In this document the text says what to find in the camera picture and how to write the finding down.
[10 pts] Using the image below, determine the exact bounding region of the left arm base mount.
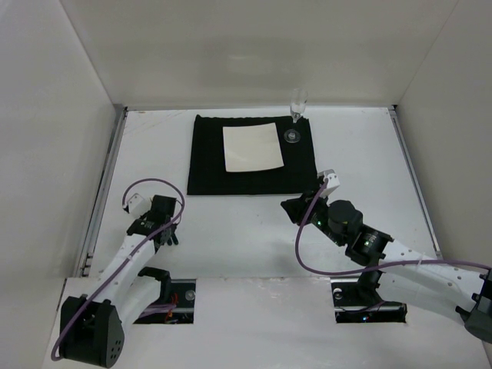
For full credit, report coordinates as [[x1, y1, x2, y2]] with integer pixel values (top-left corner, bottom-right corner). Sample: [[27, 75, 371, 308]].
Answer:
[[135, 279, 196, 325]]

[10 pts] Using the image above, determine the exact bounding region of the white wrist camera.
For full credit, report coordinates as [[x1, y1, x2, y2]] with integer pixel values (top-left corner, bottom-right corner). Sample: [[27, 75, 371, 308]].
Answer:
[[123, 193, 151, 218], [317, 169, 341, 198]]

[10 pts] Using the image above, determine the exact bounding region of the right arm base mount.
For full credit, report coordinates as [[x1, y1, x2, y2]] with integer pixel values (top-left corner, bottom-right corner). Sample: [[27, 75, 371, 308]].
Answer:
[[330, 271, 407, 324]]

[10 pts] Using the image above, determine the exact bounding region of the black cloth placemat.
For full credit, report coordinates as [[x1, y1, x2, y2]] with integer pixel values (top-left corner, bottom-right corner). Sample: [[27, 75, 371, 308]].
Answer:
[[187, 115, 317, 196]]

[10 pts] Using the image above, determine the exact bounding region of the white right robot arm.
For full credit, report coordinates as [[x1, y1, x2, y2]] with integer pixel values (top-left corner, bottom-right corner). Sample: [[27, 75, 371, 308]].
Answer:
[[281, 194, 491, 342]]

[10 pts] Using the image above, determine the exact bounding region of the clear wine glass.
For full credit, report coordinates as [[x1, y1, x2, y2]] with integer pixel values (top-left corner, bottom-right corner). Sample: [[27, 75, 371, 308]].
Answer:
[[284, 88, 308, 144]]

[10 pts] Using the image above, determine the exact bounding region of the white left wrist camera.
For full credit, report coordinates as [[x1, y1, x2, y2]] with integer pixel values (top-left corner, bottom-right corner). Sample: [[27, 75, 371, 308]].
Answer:
[[123, 193, 151, 218]]

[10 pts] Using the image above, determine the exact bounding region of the white square plate black rim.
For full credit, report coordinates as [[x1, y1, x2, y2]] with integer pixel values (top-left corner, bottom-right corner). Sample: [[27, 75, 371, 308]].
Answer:
[[222, 122, 284, 173]]

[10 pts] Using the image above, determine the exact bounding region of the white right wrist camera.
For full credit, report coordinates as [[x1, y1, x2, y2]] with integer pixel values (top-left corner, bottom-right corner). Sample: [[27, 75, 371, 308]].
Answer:
[[317, 169, 341, 198]]

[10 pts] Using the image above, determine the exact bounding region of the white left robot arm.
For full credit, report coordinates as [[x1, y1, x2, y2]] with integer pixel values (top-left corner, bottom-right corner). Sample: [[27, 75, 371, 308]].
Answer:
[[52, 195, 181, 368]]

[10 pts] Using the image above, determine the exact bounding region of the gold knife green handle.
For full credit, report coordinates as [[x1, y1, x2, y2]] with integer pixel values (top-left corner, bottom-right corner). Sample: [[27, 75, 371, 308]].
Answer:
[[171, 233, 179, 245]]

